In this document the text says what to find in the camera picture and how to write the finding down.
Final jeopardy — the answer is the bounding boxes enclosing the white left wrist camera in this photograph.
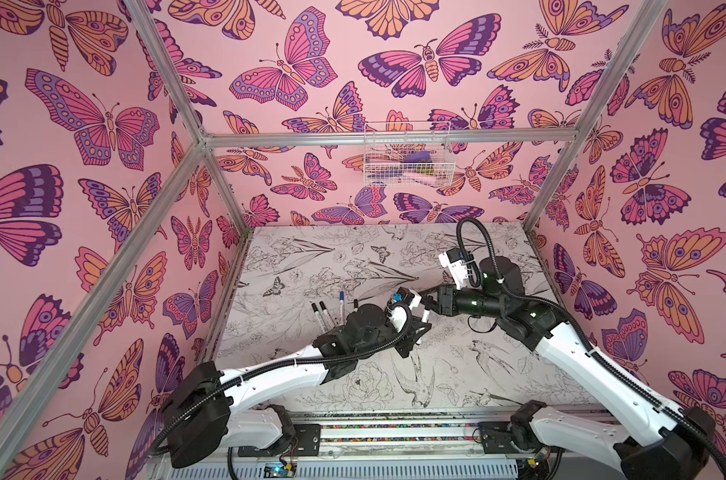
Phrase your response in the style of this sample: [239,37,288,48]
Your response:
[386,288,422,332]

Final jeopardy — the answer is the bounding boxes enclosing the white wire basket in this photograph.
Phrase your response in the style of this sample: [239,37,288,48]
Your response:
[361,123,456,189]

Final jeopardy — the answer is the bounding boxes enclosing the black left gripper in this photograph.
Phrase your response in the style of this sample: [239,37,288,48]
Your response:
[349,317,431,364]

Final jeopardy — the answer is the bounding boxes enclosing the aluminium frame right post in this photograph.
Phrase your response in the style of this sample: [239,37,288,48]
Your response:
[523,0,667,233]

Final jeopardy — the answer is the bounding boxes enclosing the aluminium frame post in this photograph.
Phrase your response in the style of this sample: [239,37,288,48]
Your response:
[125,0,250,236]
[523,0,667,233]

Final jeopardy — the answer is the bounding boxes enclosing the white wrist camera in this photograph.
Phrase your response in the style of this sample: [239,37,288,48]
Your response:
[438,247,480,289]
[386,288,422,332]

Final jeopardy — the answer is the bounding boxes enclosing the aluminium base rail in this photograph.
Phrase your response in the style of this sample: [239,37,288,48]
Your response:
[149,412,564,479]

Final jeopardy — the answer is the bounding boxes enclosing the aluminium frame left beam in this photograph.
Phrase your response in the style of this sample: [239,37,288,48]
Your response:
[0,142,204,478]

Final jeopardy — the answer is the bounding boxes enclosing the aluminium frame crossbar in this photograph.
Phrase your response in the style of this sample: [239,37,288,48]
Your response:
[205,128,578,149]

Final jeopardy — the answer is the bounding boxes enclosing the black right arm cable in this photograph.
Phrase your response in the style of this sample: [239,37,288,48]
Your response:
[455,217,726,480]

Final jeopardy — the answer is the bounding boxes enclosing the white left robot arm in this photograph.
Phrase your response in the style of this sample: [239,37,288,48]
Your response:
[149,301,431,468]

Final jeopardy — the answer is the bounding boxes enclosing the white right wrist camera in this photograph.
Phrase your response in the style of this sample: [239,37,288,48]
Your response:
[438,247,480,289]

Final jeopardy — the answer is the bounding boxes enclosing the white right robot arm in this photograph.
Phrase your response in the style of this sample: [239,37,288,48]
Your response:
[423,249,716,479]

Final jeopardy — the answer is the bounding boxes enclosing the green circuit board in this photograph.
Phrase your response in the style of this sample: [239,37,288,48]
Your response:
[263,463,296,479]

